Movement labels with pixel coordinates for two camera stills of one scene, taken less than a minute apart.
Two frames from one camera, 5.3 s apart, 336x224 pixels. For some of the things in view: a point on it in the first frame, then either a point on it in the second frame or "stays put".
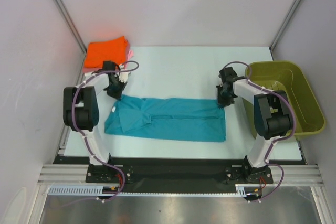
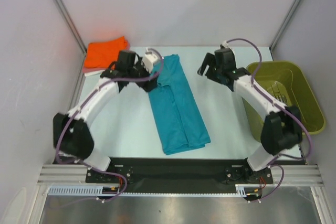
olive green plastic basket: (287, 78) stays put
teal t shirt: (185, 119) to (180, 123)
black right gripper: (222, 103) to (209, 60)
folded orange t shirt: (113, 49) stays put
